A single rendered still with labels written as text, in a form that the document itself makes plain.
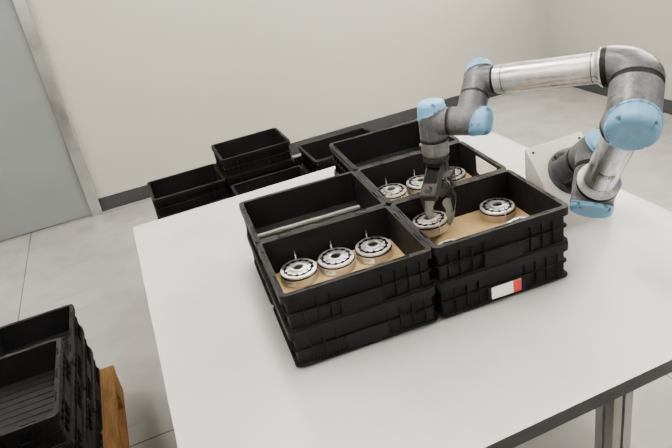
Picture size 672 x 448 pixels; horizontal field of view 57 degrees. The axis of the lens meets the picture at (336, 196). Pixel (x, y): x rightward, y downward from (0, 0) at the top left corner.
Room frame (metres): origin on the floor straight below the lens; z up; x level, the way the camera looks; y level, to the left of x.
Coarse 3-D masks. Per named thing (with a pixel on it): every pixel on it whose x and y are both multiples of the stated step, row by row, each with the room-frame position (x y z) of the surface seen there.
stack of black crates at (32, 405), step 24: (0, 360) 1.66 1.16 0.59; (24, 360) 1.68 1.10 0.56; (48, 360) 1.70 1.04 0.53; (0, 384) 1.66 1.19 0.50; (24, 384) 1.65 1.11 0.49; (48, 384) 1.63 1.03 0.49; (72, 384) 1.62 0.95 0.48; (0, 408) 1.55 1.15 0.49; (24, 408) 1.53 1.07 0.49; (48, 408) 1.51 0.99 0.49; (72, 408) 1.50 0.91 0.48; (0, 432) 1.44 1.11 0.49; (24, 432) 1.33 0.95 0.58; (48, 432) 1.35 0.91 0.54; (72, 432) 1.40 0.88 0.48; (96, 432) 1.66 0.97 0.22
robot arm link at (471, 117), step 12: (468, 96) 1.53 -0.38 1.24; (480, 96) 1.52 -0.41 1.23; (456, 108) 1.52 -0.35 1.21; (468, 108) 1.50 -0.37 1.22; (480, 108) 1.49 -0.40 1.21; (444, 120) 1.51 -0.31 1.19; (456, 120) 1.49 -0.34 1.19; (468, 120) 1.47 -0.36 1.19; (480, 120) 1.46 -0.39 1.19; (492, 120) 1.50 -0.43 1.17; (456, 132) 1.49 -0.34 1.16; (468, 132) 1.48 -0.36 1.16; (480, 132) 1.46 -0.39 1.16
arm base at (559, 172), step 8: (560, 152) 1.75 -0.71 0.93; (568, 152) 1.70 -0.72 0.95; (552, 160) 1.75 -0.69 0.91; (560, 160) 1.71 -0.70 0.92; (568, 160) 1.68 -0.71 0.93; (552, 168) 1.73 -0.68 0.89; (560, 168) 1.70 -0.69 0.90; (568, 168) 1.67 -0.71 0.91; (552, 176) 1.72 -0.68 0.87; (560, 176) 1.69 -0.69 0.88; (568, 176) 1.68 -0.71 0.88; (560, 184) 1.69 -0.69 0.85; (568, 184) 1.69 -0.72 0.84; (568, 192) 1.69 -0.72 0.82
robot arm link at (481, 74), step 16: (608, 48) 1.40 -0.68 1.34; (624, 48) 1.37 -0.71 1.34; (480, 64) 1.59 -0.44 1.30; (512, 64) 1.53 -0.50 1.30; (528, 64) 1.50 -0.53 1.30; (544, 64) 1.47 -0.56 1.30; (560, 64) 1.45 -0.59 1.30; (576, 64) 1.42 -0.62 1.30; (592, 64) 1.40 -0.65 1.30; (608, 64) 1.37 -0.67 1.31; (624, 64) 1.33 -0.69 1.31; (640, 64) 1.30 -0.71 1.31; (656, 64) 1.30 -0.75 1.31; (464, 80) 1.59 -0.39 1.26; (480, 80) 1.55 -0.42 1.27; (496, 80) 1.53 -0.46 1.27; (512, 80) 1.50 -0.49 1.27; (528, 80) 1.48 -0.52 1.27; (544, 80) 1.46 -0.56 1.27; (560, 80) 1.44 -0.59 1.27; (576, 80) 1.42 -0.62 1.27; (592, 80) 1.40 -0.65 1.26; (608, 80) 1.37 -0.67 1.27
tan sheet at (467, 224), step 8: (464, 216) 1.63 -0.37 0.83; (472, 216) 1.63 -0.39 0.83; (520, 216) 1.58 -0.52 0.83; (456, 224) 1.60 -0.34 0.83; (464, 224) 1.59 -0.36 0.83; (472, 224) 1.58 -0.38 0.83; (480, 224) 1.57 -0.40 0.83; (488, 224) 1.56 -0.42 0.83; (496, 224) 1.55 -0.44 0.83; (448, 232) 1.56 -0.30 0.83; (456, 232) 1.55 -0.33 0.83; (464, 232) 1.54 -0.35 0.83; (472, 232) 1.53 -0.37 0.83; (432, 240) 1.53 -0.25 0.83; (440, 240) 1.52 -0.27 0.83
